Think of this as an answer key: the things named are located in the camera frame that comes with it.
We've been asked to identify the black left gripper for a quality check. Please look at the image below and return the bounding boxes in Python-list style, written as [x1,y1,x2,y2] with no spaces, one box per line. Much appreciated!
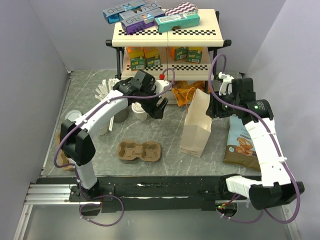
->
[138,85,168,119]

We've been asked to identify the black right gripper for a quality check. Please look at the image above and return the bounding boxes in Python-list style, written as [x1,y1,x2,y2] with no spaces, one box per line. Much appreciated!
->
[205,90,240,119]

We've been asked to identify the paper takeout bag orange handles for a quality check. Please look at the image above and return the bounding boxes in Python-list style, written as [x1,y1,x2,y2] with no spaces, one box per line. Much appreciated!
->
[180,89,212,158]

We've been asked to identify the white paper coffee cup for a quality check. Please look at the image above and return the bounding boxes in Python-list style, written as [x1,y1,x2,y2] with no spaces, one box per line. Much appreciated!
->
[133,110,148,122]

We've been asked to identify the brown cardboard cup carrier top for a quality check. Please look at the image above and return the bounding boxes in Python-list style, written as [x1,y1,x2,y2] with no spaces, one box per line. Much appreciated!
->
[116,140,162,163]

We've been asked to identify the brown cardboard cup carrier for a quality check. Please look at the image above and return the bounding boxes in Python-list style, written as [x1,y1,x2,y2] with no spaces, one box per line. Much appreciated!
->
[116,140,162,163]
[55,132,74,172]

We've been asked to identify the white plastic cup lid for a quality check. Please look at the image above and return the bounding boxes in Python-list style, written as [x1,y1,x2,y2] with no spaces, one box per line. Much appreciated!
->
[131,102,145,113]

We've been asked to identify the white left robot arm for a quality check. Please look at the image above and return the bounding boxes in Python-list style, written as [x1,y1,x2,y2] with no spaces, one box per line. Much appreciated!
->
[58,70,173,201]

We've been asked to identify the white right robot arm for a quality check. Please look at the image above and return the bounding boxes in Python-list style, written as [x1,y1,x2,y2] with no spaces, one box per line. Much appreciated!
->
[206,73,305,210]

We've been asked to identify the orange snack bag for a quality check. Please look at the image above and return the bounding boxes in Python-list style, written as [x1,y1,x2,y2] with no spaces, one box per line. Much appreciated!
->
[171,80,206,107]

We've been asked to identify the grey straw holder cup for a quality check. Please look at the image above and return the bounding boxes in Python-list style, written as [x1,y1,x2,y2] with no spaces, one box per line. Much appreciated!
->
[113,107,130,124]

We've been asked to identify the green orange box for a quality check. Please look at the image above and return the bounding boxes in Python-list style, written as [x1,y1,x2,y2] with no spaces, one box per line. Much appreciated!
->
[186,46,203,64]
[167,46,189,62]
[126,46,146,71]
[142,46,161,68]

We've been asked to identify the brown chips bag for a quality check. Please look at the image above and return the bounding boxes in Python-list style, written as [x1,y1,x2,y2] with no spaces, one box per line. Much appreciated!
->
[223,115,261,172]

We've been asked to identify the green orange box far left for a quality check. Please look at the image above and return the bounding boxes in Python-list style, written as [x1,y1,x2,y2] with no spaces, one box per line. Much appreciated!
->
[126,46,146,71]

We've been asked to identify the green orange box far right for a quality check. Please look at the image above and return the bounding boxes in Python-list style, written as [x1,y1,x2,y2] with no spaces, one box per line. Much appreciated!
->
[186,46,203,64]

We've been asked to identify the cream two-tier shelf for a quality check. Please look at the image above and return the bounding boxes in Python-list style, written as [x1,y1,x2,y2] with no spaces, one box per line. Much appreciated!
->
[105,9,232,81]

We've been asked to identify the bundle of wrapped white straws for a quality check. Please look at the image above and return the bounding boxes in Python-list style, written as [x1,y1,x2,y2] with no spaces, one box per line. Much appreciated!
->
[94,77,123,132]

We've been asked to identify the stack of white paper cups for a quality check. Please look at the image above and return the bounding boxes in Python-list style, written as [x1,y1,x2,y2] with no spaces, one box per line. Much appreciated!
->
[98,122,110,137]

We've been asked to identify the teal toothpaste box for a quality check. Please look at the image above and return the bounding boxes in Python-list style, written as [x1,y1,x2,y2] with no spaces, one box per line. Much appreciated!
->
[154,11,200,33]

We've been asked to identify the purple toothpaste box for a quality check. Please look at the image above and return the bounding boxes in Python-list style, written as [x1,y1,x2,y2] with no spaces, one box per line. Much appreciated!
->
[121,13,156,35]

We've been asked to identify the stack of white lids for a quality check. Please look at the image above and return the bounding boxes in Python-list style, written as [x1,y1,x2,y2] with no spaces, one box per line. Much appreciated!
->
[64,109,82,122]

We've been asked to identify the blue toothpaste box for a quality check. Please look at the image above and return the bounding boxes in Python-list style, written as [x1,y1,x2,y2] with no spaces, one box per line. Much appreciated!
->
[119,2,162,21]
[103,0,146,24]

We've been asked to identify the pink wavy pattern pouch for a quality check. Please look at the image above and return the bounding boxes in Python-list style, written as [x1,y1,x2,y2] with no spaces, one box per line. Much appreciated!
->
[165,2,198,16]

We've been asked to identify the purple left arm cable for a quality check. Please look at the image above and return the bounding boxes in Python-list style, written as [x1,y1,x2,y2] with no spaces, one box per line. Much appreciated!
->
[53,67,176,227]

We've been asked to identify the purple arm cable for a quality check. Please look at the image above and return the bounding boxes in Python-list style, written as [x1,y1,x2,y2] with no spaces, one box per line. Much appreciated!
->
[53,67,176,227]
[208,53,301,224]

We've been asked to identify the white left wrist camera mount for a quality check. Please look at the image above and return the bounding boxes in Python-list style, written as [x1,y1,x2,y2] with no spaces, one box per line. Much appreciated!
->
[155,73,172,98]

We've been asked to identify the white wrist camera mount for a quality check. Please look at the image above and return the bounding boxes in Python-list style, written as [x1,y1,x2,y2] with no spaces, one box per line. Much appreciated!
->
[218,72,234,96]
[155,73,172,98]

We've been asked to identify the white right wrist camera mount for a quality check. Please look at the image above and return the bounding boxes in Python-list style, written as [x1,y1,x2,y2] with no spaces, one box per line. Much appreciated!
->
[218,72,234,96]

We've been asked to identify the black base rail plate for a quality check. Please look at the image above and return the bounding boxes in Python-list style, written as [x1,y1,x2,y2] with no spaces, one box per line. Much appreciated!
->
[23,175,266,214]

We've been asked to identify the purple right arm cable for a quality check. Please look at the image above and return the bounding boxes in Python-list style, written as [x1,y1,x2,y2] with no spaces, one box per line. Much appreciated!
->
[208,53,301,224]

